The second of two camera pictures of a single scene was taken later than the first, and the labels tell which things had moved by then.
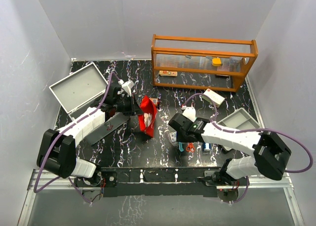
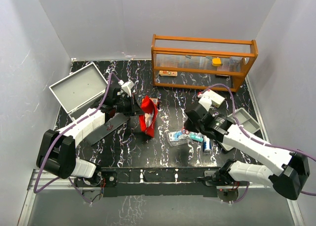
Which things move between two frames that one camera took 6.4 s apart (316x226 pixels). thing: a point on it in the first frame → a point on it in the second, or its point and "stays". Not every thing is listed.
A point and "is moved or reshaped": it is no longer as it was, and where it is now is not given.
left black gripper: (135, 109) stays
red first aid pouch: (147, 116) stays
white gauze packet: (147, 118) stays
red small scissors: (190, 147) is moved or reshaped
